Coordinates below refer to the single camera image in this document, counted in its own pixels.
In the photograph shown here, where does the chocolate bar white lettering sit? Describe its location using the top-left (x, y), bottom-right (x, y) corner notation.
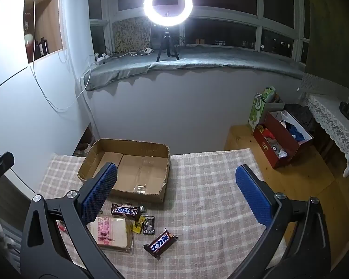
top-left (142, 230), bottom-right (178, 260)

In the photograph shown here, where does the dark figurine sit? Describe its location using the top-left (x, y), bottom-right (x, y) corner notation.
top-left (339, 100), bottom-right (349, 120)

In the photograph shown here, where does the sliced bread packet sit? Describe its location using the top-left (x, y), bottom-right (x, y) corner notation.
top-left (86, 216), bottom-right (135, 253)

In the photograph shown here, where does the black tripod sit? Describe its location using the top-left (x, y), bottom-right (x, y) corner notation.
top-left (155, 26), bottom-right (181, 62)

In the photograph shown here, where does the chocolate bar blue lettering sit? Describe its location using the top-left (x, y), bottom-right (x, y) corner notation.
top-left (111, 203), bottom-right (141, 217)

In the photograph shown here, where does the blue cloth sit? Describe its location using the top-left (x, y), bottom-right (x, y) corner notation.
top-left (286, 123), bottom-right (306, 143)

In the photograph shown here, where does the green gift bag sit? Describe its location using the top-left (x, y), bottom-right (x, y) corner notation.
top-left (247, 86), bottom-right (284, 133)

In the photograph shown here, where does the leopard patterned board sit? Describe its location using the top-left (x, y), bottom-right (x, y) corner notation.
top-left (113, 17), bottom-right (152, 54)

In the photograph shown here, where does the white window frame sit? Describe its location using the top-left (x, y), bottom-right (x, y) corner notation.
top-left (89, 0), bottom-right (310, 64)

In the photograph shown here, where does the white hanging cable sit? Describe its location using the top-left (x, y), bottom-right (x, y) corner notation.
top-left (29, 0), bottom-right (92, 111)

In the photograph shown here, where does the dark bag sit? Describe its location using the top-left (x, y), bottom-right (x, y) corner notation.
top-left (283, 104), bottom-right (316, 136)

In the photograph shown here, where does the dark bottle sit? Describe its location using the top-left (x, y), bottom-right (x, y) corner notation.
top-left (35, 37), bottom-right (48, 56)

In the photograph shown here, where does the ring light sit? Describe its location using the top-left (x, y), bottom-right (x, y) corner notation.
top-left (143, 0), bottom-right (193, 27)

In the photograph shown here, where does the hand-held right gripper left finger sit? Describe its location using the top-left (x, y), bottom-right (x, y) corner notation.
top-left (22, 163), bottom-right (125, 279)

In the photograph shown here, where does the yellow candy packet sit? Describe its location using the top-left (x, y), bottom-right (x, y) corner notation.
top-left (131, 215), bottom-right (146, 234)

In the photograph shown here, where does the black patterned candy packet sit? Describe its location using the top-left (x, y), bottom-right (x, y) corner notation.
top-left (141, 216), bottom-right (155, 235)

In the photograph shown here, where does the white lace tablecloth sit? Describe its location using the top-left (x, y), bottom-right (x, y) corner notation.
top-left (304, 93), bottom-right (349, 178)

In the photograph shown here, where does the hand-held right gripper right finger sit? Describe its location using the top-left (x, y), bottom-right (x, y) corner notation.
top-left (235, 164), bottom-right (328, 279)

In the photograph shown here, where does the grey sill blanket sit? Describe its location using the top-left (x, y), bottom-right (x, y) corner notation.
top-left (83, 45), bottom-right (307, 92)

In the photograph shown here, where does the red white vase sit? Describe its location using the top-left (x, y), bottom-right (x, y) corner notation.
top-left (24, 13), bottom-right (35, 63)

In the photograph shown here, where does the red cardboard box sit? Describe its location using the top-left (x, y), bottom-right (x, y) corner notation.
top-left (252, 110), bottom-right (313, 169)

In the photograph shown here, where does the wooden wall shelf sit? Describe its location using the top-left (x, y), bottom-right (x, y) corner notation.
top-left (23, 0), bottom-right (64, 63)

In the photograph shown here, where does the grey striped cloth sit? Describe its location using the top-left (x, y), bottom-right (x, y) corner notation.
top-left (0, 224), bottom-right (22, 268)

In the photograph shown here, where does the green curtain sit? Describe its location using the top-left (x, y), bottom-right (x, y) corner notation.
top-left (301, 0), bottom-right (349, 93)

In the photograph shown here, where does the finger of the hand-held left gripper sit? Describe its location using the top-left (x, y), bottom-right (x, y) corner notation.
top-left (0, 152), bottom-right (15, 182)

